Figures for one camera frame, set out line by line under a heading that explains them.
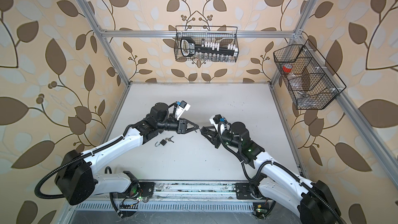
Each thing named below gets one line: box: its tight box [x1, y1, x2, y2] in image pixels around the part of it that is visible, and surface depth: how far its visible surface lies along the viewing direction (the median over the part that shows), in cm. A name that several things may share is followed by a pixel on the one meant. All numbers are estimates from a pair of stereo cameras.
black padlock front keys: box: [154, 135, 175, 147], surface depth 93 cm
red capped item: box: [282, 63, 293, 73], surface depth 89 cm
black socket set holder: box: [180, 36, 239, 58], surface depth 84 cm
